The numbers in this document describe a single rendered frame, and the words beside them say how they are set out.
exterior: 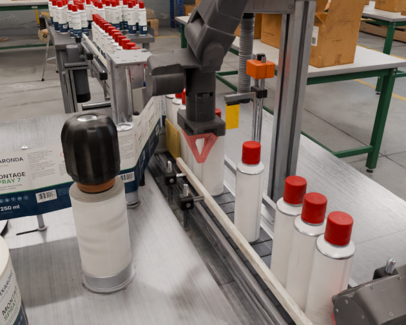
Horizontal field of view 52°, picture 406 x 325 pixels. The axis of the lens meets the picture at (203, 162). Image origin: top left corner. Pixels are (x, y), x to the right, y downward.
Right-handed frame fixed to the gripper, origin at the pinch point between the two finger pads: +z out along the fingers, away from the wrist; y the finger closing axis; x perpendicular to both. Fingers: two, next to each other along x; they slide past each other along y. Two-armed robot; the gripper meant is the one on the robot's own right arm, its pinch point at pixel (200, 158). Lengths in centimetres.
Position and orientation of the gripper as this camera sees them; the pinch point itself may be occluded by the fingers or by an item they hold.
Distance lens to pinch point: 83.8
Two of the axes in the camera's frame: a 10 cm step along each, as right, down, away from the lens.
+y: 3.7, 4.2, -8.3
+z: 0.0, 8.9, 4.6
